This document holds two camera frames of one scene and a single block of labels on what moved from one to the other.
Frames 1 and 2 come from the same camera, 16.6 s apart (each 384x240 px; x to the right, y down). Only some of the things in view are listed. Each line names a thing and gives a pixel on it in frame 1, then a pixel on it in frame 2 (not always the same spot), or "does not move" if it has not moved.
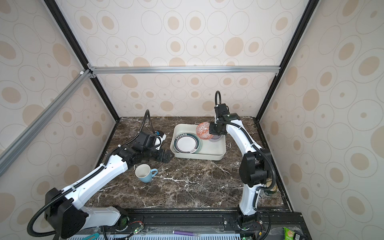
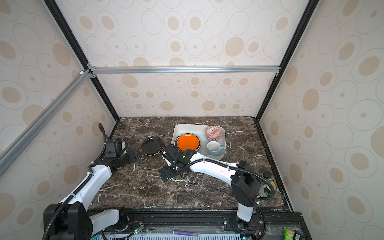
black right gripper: (212, 130) -> (167, 175)
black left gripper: (162, 157) -> (132, 157)
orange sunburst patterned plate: (187, 142) does not move
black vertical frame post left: (64, 26) does not move
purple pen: (183, 232) does not move
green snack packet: (289, 234) does not move
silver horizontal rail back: (122, 69) does not move
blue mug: (144, 172) -> (214, 148)
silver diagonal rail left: (17, 146) does not move
